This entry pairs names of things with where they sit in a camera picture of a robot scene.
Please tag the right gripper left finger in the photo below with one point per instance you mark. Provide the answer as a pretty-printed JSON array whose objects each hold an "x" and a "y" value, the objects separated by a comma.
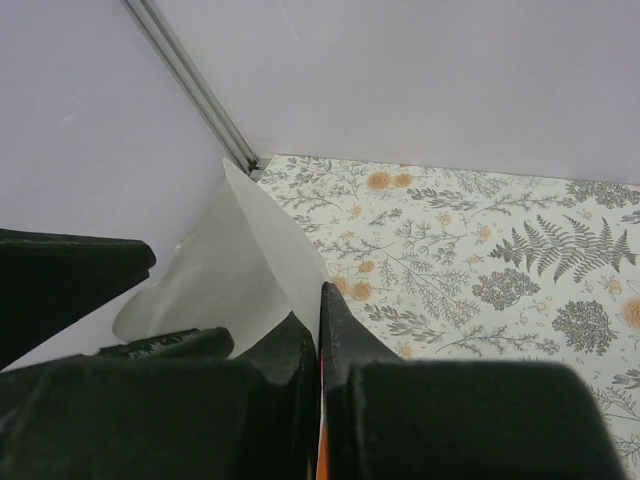
[{"x": 174, "y": 406}]

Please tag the floral table mat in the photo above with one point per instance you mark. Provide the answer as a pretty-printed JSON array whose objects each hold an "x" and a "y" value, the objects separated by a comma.
[{"x": 445, "y": 263}]

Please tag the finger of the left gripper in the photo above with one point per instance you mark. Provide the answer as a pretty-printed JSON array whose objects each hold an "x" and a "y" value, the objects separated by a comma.
[{"x": 50, "y": 281}]

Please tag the left aluminium frame post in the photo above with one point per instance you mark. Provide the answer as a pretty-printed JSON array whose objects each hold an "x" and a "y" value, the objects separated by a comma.
[{"x": 157, "y": 30}]

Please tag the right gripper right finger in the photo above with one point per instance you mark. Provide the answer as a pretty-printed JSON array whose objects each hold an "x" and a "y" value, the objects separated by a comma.
[{"x": 390, "y": 418}]

